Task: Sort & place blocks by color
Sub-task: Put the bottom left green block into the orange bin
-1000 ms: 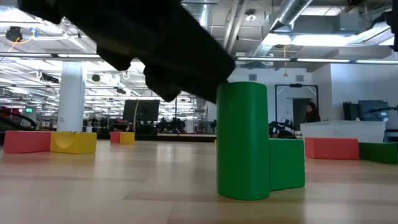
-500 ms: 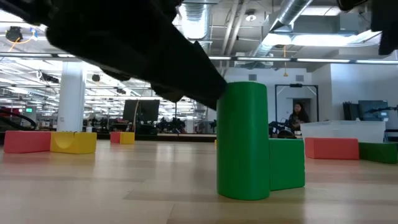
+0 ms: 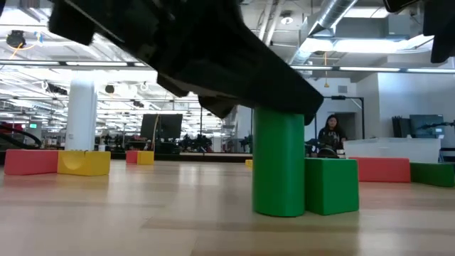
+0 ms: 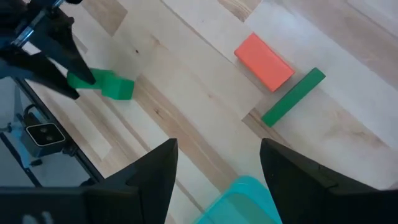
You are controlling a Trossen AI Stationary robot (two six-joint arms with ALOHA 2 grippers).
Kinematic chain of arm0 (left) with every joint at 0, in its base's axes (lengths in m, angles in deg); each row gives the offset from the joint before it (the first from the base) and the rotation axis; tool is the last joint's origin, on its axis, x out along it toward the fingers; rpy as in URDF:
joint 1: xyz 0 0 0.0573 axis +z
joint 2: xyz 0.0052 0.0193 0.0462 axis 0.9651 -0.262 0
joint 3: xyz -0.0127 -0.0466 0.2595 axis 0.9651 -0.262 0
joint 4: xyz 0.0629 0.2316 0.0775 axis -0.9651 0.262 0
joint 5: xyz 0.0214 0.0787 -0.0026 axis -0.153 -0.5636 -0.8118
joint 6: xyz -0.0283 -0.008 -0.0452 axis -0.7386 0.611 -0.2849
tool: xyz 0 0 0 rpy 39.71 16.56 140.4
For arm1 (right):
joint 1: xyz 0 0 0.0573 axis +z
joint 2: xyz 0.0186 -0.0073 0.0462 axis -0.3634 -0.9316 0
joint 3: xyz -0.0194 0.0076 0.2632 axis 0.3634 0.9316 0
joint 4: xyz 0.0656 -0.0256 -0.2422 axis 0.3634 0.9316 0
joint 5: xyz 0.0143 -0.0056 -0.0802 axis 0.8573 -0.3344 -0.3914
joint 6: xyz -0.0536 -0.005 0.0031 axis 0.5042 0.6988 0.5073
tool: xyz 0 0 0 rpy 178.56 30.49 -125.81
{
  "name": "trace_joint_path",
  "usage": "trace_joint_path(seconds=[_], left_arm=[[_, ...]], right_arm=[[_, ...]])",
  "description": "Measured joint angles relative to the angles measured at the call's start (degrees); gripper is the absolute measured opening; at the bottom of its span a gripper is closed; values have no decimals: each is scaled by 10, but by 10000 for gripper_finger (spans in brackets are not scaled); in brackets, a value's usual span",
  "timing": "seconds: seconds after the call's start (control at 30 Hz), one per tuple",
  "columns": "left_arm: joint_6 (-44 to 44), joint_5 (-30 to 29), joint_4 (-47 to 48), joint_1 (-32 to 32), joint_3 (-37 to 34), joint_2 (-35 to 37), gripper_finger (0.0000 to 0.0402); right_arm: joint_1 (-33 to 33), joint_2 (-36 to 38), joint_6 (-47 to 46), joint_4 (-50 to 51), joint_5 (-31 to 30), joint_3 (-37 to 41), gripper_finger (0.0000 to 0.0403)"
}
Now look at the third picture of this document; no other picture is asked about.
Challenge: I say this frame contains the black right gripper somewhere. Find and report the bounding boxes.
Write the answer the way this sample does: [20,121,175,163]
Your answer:
[382,0,455,64]

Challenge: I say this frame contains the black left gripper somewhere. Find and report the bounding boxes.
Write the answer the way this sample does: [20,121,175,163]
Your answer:
[48,0,250,72]

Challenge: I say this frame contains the green cylinder block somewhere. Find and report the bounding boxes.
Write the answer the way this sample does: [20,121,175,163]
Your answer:
[252,105,306,218]

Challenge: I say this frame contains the small yellow cube block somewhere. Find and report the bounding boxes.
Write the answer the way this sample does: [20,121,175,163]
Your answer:
[137,150,155,166]

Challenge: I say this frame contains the green cube block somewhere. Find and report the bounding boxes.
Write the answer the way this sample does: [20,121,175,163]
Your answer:
[304,157,360,216]

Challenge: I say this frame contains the yellow arch block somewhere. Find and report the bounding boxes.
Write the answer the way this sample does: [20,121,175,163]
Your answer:
[57,149,112,177]

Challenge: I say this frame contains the red rectangular block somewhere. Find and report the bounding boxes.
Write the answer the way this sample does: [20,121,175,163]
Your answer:
[4,149,60,176]
[349,156,412,183]

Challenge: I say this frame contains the green rectangular block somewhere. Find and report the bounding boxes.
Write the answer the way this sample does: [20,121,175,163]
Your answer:
[409,161,455,188]

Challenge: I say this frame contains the black monitor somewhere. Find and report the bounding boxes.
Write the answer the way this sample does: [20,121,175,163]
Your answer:
[139,113,183,141]

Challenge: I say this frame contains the ceiling light bar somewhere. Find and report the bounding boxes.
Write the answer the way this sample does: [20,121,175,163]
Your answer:
[65,60,129,68]
[338,65,401,73]

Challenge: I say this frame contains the yellow hanging pendant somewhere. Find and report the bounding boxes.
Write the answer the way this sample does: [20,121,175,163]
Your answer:
[322,51,330,89]

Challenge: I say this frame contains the person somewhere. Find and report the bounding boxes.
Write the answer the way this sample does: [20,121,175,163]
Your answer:
[317,114,348,151]

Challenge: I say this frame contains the white pillar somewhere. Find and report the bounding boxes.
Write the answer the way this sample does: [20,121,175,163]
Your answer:
[64,70,98,152]

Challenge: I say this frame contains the black round chair back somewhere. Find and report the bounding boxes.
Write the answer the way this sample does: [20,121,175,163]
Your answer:
[316,146,341,159]

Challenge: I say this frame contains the black gantry stand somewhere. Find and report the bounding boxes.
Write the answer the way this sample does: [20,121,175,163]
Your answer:
[314,95,365,158]

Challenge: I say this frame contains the black panel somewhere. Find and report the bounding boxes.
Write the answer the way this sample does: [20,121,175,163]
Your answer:
[391,116,412,139]

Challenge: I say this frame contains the dark screen monitor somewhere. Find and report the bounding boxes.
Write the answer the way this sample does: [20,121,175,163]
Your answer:
[409,114,446,139]

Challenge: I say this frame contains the clear plastic bin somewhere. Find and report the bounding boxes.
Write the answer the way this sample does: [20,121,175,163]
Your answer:
[343,137,442,165]

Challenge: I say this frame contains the black table frame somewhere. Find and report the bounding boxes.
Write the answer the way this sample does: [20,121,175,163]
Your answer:
[109,151,254,164]

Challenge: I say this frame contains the silver spiral ceiling duct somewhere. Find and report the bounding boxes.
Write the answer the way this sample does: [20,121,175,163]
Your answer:
[289,0,358,65]

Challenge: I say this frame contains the black ceiling cord reel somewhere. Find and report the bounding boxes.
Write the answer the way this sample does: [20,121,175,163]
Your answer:
[6,29,27,49]

